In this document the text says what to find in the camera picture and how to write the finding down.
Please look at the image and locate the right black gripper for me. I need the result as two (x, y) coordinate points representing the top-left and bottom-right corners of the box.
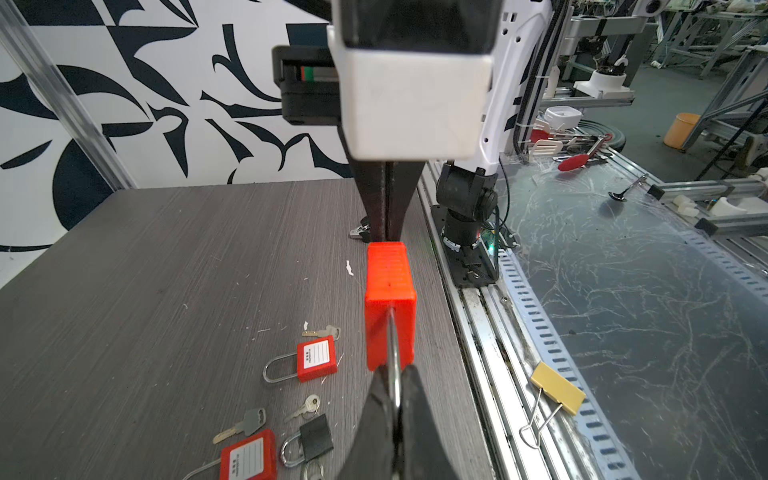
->
(271, 23), (426, 242)

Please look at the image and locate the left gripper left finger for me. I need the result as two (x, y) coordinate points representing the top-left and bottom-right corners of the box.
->
(337, 367), (395, 479)

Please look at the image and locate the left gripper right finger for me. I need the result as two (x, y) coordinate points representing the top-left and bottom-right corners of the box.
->
(398, 365), (458, 479)

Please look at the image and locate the small black padlock front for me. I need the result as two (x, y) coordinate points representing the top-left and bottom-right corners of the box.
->
(279, 414), (334, 468)

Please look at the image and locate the red padlock front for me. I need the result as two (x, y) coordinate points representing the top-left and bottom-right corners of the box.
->
(262, 336), (338, 384)

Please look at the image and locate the red padlock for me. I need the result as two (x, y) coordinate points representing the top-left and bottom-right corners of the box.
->
(183, 429), (278, 480)
(262, 336), (338, 384)
(364, 242), (418, 406)

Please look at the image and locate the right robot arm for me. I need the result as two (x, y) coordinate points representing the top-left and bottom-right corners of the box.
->
(272, 1), (567, 248)

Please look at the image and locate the black key bunch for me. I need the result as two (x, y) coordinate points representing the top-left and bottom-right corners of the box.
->
(349, 216), (371, 243)

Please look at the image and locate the small silver key right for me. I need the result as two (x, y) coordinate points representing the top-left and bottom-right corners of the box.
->
(284, 394), (321, 423)

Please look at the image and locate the silver key grey head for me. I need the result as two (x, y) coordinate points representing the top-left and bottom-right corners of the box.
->
(212, 408), (266, 444)

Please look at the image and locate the silver key brass tip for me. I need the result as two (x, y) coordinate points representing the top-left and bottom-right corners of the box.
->
(302, 325), (341, 341)

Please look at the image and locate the white container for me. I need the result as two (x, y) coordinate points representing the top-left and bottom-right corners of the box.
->
(543, 106), (583, 131)

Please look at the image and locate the metal spoon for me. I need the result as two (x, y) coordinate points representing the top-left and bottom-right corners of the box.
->
(608, 175), (647, 202)

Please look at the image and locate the yellow bucket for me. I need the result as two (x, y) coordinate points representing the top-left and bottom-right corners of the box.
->
(663, 112), (700, 150)

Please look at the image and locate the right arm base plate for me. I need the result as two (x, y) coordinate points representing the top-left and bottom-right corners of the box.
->
(430, 204), (499, 289)

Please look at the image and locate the red handled tool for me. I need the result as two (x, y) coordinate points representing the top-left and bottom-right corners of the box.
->
(558, 134), (613, 172)

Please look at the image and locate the white slotted cable duct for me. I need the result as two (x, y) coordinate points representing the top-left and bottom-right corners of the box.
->
(500, 251), (639, 479)

